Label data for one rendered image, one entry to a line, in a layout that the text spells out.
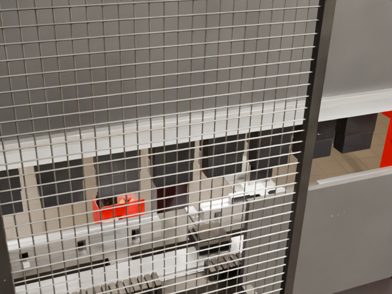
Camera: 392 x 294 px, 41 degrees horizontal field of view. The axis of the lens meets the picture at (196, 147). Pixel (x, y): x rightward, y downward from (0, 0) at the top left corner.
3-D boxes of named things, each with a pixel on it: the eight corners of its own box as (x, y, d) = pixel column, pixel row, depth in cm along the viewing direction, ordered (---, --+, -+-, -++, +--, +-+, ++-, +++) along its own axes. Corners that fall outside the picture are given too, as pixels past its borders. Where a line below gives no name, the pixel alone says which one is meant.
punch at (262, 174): (268, 179, 213) (270, 159, 209) (270, 182, 212) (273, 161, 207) (247, 184, 210) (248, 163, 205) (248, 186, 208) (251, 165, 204)
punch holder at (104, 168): (135, 178, 193) (133, 138, 186) (141, 190, 186) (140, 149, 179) (94, 185, 188) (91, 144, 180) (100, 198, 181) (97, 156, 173)
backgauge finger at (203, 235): (203, 207, 202) (203, 197, 200) (231, 248, 181) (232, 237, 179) (174, 214, 198) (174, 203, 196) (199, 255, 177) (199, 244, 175)
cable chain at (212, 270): (302, 245, 181) (304, 236, 179) (311, 256, 176) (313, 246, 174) (203, 269, 169) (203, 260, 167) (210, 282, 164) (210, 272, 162)
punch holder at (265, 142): (277, 153, 213) (282, 116, 206) (288, 163, 206) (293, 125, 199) (244, 159, 208) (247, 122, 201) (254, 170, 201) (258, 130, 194)
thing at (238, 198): (272, 191, 217) (272, 185, 216) (275, 195, 215) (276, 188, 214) (228, 200, 211) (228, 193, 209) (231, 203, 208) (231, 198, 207)
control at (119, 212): (134, 213, 254) (133, 181, 246) (145, 231, 242) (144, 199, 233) (93, 222, 247) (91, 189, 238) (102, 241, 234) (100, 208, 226)
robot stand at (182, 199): (152, 243, 339) (151, 136, 303) (179, 240, 343) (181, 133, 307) (157, 261, 323) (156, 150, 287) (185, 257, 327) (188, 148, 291)
